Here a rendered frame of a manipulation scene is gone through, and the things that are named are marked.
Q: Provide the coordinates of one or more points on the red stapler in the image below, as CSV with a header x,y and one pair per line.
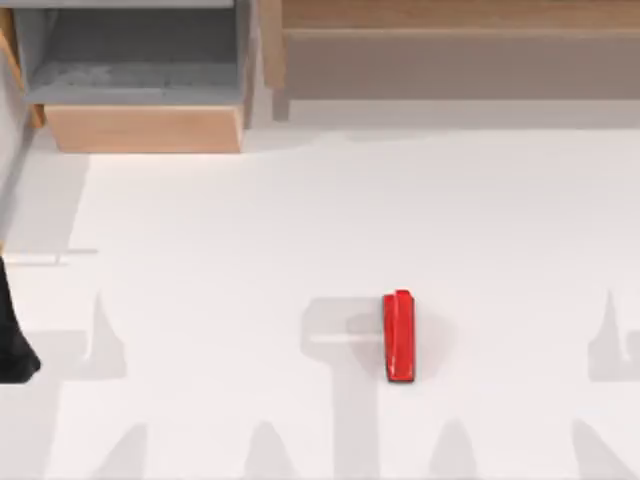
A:
x,y
399,340

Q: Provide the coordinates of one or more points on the pale wooden drawer front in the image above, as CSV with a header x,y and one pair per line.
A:
x,y
145,128

